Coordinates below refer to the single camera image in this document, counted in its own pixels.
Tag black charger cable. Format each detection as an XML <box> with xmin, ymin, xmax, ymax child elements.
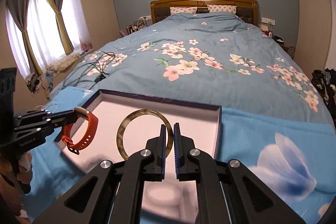
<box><xmin>62</xmin><ymin>51</ymin><xmax>116</xmax><ymax>90</ymax></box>

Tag left floral pillow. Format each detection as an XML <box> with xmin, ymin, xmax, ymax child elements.
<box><xmin>170</xmin><ymin>7</ymin><xmax>198</xmax><ymax>15</ymax></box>

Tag grey and yellow curtains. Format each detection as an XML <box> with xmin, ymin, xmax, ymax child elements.
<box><xmin>6</xmin><ymin>0</ymin><xmax>81</xmax><ymax>79</ymax></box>

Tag left hand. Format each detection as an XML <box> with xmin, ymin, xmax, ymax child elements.
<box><xmin>0</xmin><ymin>151</ymin><xmax>34</xmax><ymax>219</ymax></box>

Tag right floral pillow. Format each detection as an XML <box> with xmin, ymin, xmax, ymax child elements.
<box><xmin>207</xmin><ymin>5</ymin><xmax>237</xmax><ymax>14</ymax></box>

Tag shallow white box tray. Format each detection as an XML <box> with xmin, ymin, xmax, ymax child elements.
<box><xmin>53</xmin><ymin>89</ymin><xmax>223</xmax><ymax>224</ymax></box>

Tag floral pillow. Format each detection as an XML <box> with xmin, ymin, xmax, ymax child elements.
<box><xmin>170</xmin><ymin>7</ymin><xmax>198</xmax><ymax>15</ymax></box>
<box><xmin>207</xmin><ymin>5</ymin><xmax>237</xmax><ymax>14</ymax></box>

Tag orange smart watch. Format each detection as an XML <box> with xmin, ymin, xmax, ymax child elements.
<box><xmin>60</xmin><ymin>106</ymin><xmax>99</xmax><ymax>155</ymax></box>

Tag olive jade bangle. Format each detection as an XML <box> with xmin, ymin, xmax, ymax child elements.
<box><xmin>115</xmin><ymin>108</ymin><xmax>174</xmax><ymax>161</ymax></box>

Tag wooden headboard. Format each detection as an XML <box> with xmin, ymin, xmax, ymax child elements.
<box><xmin>150</xmin><ymin>0</ymin><xmax>258</xmax><ymax>26</ymax></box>

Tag blue floral duvet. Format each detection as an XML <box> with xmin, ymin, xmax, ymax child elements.
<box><xmin>51</xmin><ymin>12</ymin><xmax>333</xmax><ymax>124</ymax></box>

